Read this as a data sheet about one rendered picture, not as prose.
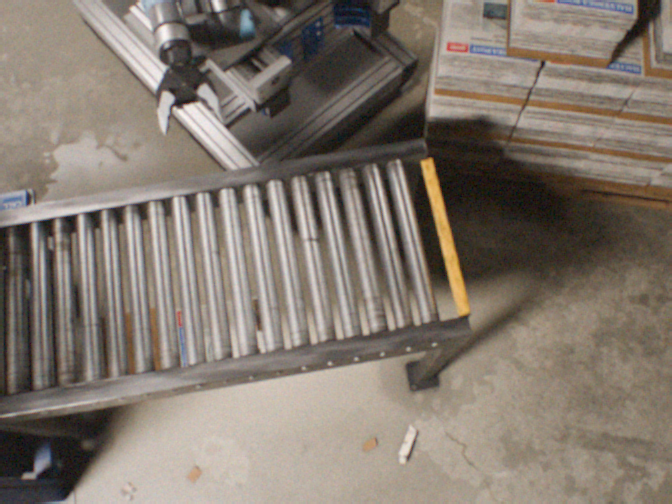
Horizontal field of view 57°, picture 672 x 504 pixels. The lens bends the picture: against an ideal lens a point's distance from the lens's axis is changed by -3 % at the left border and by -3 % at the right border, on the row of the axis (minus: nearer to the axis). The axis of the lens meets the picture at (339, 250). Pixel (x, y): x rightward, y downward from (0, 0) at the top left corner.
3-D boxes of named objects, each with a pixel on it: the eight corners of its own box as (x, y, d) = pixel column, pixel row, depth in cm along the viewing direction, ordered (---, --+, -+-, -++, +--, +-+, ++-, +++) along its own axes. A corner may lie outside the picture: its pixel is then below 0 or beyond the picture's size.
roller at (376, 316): (352, 172, 176) (357, 163, 172) (386, 338, 161) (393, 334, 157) (334, 172, 175) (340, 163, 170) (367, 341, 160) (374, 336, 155)
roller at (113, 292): (120, 210, 173) (114, 203, 168) (133, 382, 158) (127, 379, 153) (102, 214, 173) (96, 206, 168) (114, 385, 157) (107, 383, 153)
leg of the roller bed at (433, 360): (428, 365, 233) (459, 324, 169) (431, 380, 231) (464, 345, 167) (412, 368, 233) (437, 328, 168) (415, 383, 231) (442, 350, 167)
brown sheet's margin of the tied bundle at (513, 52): (506, 11, 183) (509, 1, 179) (604, 23, 181) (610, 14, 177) (504, 56, 177) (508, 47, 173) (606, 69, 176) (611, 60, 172)
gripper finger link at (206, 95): (234, 127, 133) (206, 98, 135) (233, 111, 127) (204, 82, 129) (222, 135, 132) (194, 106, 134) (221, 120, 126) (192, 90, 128)
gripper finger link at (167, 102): (169, 146, 130) (181, 109, 133) (165, 131, 124) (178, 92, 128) (154, 143, 129) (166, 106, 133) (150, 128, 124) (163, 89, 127)
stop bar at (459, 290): (432, 160, 171) (433, 156, 169) (471, 316, 157) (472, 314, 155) (420, 162, 171) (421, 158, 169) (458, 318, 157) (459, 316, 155)
